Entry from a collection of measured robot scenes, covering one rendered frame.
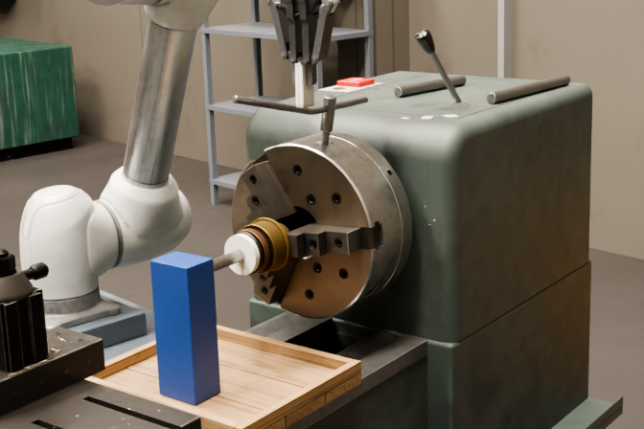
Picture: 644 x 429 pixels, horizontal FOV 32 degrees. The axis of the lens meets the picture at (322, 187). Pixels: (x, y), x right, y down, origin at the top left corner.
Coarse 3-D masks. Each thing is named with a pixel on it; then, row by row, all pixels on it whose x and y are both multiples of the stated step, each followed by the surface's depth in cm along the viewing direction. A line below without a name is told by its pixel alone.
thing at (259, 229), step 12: (252, 228) 189; (264, 228) 188; (276, 228) 190; (264, 240) 187; (276, 240) 188; (288, 240) 190; (264, 252) 186; (276, 252) 188; (288, 252) 190; (264, 264) 187; (276, 264) 189
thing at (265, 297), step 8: (288, 264) 199; (272, 272) 195; (280, 272) 198; (288, 272) 200; (264, 280) 198; (272, 280) 197; (280, 280) 199; (288, 280) 202; (256, 288) 202; (264, 288) 202; (272, 288) 200; (280, 288) 201; (264, 296) 201; (272, 296) 201; (280, 296) 203; (280, 304) 205
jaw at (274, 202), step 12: (264, 156) 200; (252, 168) 197; (264, 168) 198; (252, 180) 198; (264, 180) 196; (276, 180) 198; (252, 192) 198; (264, 192) 195; (276, 192) 197; (252, 204) 196; (264, 204) 194; (276, 204) 196; (288, 204) 198; (252, 216) 194; (264, 216) 192; (276, 216) 194; (288, 216) 198
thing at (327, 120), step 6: (324, 96) 194; (330, 96) 194; (324, 102) 194; (330, 102) 193; (330, 108) 193; (324, 114) 194; (330, 114) 194; (324, 120) 194; (330, 120) 194; (324, 126) 195; (330, 126) 195; (324, 132) 195; (330, 132) 196; (324, 138) 196; (324, 144) 196
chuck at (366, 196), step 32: (288, 160) 197; (320, 160) 192; (352, 160) 194; (288, 192) 198; (320, 192) 194; (352, 192) 190; (384, 192) 194; (288, 224) 204; (352, 224) 191; (384, 224) 192; (320, 256) 197; (352, 256) 193; (384, 256) 193; (288, 288) 203; (320, 288) 198; (352, 288) 194
